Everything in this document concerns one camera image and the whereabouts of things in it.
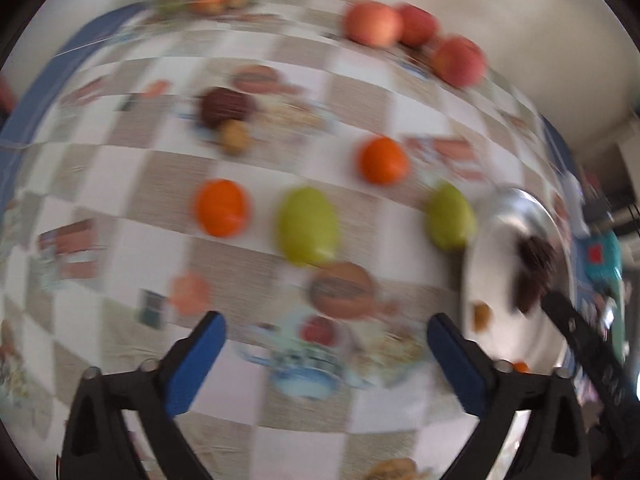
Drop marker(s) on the orange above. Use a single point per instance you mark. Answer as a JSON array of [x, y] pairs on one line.
[[384, 161], [222, 208], [521, 366]]

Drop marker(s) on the white power strip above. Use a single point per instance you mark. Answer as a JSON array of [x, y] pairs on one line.
[[577, 205]]

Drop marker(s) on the red apple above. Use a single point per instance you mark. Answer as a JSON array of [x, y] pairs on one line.
[[420, 24], [459, 61]]

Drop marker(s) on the teal box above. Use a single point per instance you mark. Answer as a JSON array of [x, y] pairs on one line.
[[602, 260]]

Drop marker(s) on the round metal plate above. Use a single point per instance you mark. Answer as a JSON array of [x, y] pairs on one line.
[[500, 260]]

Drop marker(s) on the checkered printed tablecloth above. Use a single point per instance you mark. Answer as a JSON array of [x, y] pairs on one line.
[[150, 185]]

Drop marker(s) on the clear plastic fruit container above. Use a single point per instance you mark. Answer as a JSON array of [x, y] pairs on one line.
[[210, 2]]

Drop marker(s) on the purple sweet potato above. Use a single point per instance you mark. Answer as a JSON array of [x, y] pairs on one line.
[[527, 294], [226, 106]]

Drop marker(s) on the small brown longan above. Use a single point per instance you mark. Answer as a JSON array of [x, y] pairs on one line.
[[235, 137], [482, 316]]

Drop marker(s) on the green apple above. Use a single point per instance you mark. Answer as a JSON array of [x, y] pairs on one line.
[[450, 217], [307, 226]]

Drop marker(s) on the dark sweet potato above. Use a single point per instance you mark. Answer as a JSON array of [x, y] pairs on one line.
[[539, 257]]

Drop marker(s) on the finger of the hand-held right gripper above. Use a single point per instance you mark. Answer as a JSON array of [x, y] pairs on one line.
[[585, 345]]

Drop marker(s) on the pale pink apple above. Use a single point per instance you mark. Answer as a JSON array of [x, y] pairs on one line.
[[372, 24]]

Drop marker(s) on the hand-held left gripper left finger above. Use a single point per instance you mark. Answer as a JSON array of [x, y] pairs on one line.
[[197, 365]]

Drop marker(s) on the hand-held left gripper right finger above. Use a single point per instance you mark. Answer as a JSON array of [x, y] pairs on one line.
[[460, 370]]

